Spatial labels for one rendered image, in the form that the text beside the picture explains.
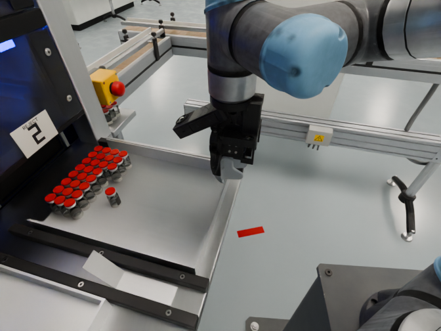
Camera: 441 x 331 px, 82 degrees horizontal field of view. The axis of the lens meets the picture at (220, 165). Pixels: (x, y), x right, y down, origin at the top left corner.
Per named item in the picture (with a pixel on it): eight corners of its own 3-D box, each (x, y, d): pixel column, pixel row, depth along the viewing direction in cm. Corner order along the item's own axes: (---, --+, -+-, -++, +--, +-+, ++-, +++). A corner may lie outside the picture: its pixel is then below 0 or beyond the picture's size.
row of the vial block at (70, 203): (70, 219, 52) (60, 205, 49) (118, 161, 65) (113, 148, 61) (79, 220, 52) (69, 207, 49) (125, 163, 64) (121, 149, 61)
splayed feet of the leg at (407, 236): (399, 240, 146) (412, 227, 136) (384, 179, 180) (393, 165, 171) (415, 243, 144) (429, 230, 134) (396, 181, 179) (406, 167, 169)
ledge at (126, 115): (75, 129, 78) (73, 125, 77) (100, 108, 87) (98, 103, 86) (115, 137, 75) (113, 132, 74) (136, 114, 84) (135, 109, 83)
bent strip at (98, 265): (94, 282, 43) (81, 266, 39) (104, 265, 45) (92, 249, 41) (170, 306, 41) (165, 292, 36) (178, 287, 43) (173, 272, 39)
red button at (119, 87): (108, 98, 69) (104, 84, 67) (116, 90, 72) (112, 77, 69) (121, 100, 69) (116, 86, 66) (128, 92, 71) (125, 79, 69)
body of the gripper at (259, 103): (252, 169, 45) (258, 110, 37) (206, 160, 47) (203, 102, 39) (258, 143, 51) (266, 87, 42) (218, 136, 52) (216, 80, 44)
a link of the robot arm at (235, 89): (200, 74, 36) (216, 54, 41) (201, 103, 39) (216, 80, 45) (252, 80, 34) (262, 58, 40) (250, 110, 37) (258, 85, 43)
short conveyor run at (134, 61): (89, 138, 78) (67, 91, 67) (47, 131, 81) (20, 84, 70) (176, 56, 125) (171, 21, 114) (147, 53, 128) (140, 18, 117)
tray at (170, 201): (36, 230, 51) (26, 220, 48) (111, 148, 69) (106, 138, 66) (195, 277, 44) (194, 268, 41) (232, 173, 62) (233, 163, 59)
